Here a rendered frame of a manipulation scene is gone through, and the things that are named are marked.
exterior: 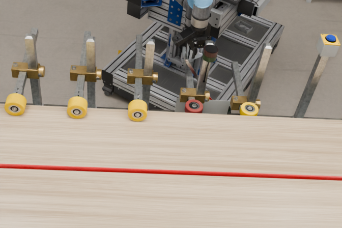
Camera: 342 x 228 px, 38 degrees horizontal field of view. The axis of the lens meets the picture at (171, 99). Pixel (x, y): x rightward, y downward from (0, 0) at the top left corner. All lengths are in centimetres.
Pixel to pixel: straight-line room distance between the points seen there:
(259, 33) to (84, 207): 243
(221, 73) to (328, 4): 177
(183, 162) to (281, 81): 200
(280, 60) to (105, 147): 232
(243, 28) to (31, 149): 227
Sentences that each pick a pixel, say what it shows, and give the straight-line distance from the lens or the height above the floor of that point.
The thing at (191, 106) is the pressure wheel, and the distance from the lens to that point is 218.
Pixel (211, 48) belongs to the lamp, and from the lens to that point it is 207.
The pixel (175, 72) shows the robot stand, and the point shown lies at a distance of 337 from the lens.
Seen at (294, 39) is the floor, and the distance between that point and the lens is 430.
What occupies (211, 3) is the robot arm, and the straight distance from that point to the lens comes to 209.
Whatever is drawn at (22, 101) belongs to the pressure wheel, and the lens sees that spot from 210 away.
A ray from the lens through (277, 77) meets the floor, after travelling 386.
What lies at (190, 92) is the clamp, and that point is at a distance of 229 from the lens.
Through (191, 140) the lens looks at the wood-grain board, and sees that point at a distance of 205.
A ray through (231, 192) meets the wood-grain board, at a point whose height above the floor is 90.
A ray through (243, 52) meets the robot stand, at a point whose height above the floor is 21.
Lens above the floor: 244
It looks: 44 degrees down
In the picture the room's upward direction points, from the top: 8 degrees clockwise
